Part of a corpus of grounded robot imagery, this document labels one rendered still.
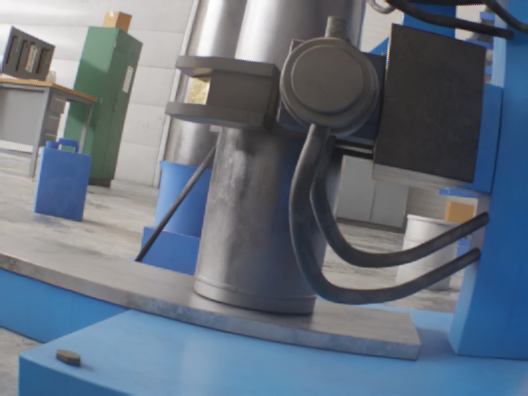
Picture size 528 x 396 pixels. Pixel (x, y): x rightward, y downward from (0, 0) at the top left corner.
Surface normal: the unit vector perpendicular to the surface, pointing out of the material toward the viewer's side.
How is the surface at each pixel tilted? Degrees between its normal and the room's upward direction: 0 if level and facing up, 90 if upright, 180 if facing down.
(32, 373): 90
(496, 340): 90
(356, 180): 90
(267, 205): 90
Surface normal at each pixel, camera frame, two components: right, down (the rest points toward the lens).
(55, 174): 0.34, 0.07
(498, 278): -0.11, -0.02
